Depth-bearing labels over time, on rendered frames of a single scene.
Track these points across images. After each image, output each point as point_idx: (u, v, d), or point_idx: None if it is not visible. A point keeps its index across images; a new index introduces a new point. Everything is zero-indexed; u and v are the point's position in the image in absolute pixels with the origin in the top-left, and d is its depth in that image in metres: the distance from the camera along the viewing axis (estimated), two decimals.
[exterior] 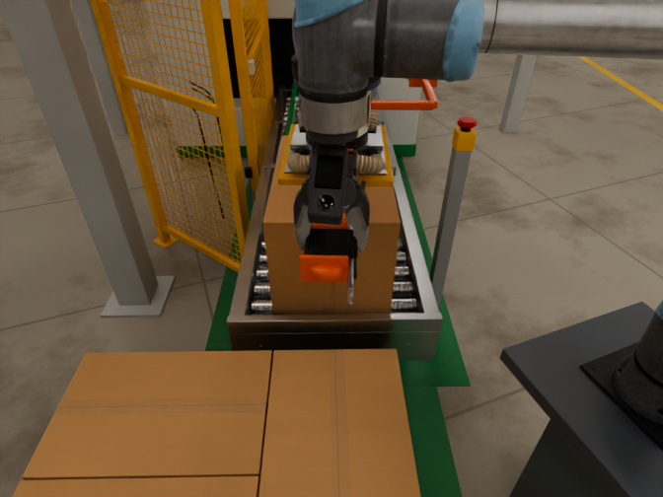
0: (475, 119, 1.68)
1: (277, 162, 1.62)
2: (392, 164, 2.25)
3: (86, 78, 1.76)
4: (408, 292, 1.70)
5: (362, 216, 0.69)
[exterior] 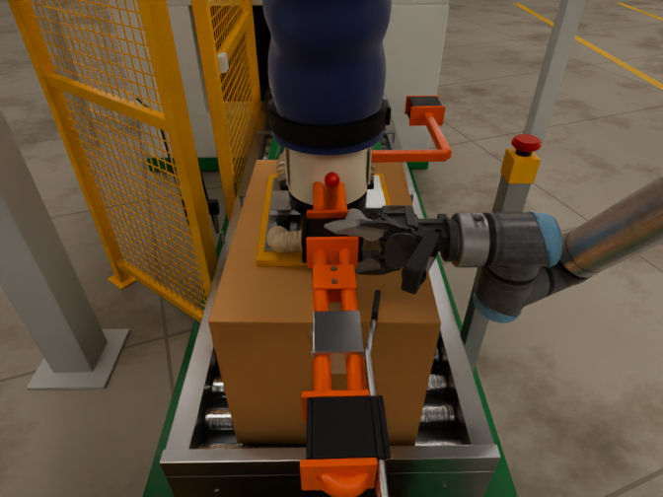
0: (539, 139, 1.14)
1: (245, 203, 1.07)
2: None
3: None
4: (440, 391, 1.16)
5: (370, 270, 0.76)
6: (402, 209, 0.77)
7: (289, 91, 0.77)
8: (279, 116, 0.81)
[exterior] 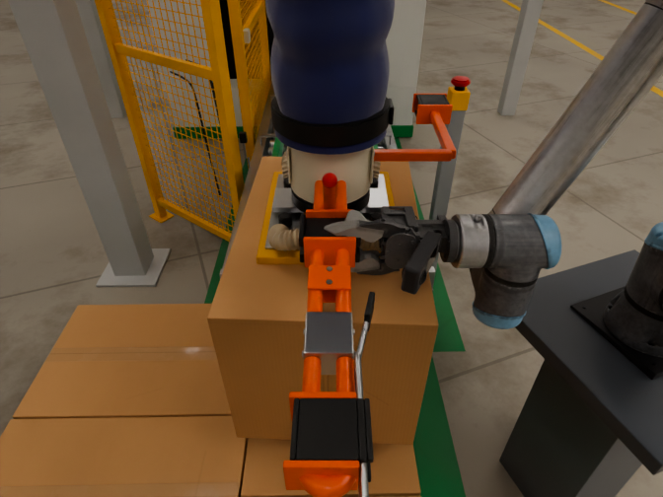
0: (469, 78, 1.68)
1: (249, 200, 1.08)
2: (387, 133, 2.25)
3: (80, 38, 1.76)
4: None
5: (369, 269, 0.76)
6: (402, 210, 0.77)
7: (292, 90, 0.77)
8: (281, 114, 0.81)
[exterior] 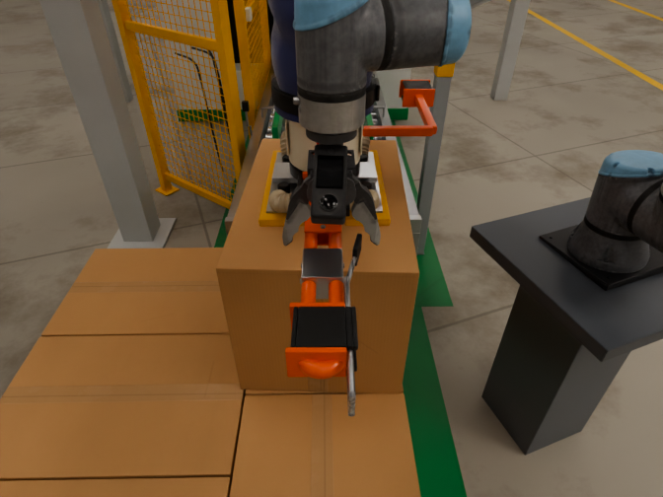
0: None
1: (251, 175, 1.19)
2: (381, 106, 2.39)
3: (95, 11, 1.90)
4: None
5: (368, 210, 0.68)
6: None
7: (289, 68, 0.88)
8: (280, 91, 0.93)
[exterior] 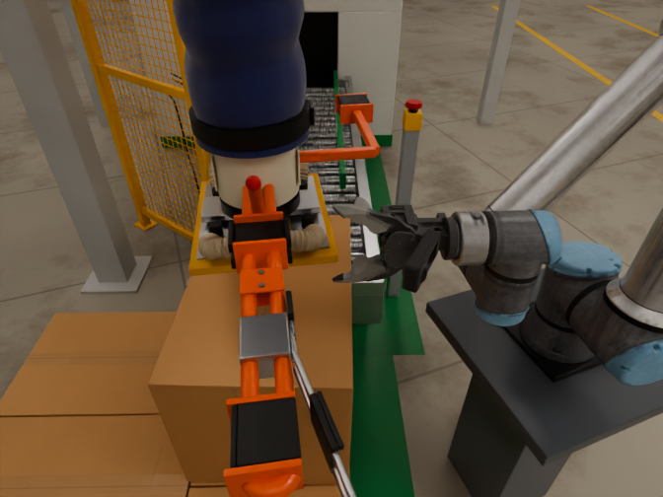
0: (421, 102, 1.81)
1: None
2: None
3: (61, 63, 1.89)
4: None
5: (376, 275, 0.77)
6: (401, 208, 0.77)
7: (201, 94, 0.76)
8: (200, 121, 0.80)
